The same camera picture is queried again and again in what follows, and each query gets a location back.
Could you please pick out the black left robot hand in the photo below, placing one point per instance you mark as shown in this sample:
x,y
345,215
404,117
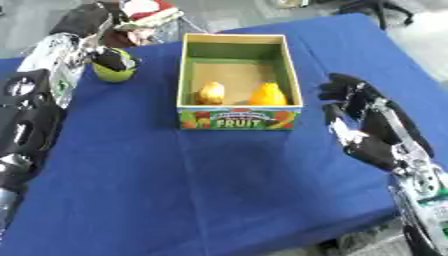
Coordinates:
x,y
81,20

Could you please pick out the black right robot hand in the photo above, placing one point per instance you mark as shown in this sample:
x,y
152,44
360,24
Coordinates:
x,y
379,126

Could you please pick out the green toy fruit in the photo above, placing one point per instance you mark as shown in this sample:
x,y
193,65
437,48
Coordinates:
x,y
114,76

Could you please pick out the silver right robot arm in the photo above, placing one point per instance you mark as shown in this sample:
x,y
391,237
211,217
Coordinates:
x,y
429,193

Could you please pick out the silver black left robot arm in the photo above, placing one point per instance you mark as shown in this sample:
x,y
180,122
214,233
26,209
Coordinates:
x,y
29,113

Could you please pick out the open cardboard box green inside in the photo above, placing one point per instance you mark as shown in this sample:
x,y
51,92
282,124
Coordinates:
x,y
239,119

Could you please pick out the soft toy with red hat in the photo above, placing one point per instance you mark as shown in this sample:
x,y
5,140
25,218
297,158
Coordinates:
x,y
149,11

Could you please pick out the orange toy fruit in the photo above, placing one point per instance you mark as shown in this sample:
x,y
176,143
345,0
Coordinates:
x,y
268,95

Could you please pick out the black office chair base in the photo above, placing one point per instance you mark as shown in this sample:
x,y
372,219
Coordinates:
x,y
379,6

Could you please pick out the yellow brown toy fruit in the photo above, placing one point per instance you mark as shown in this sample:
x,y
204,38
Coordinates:
x,y
210,94

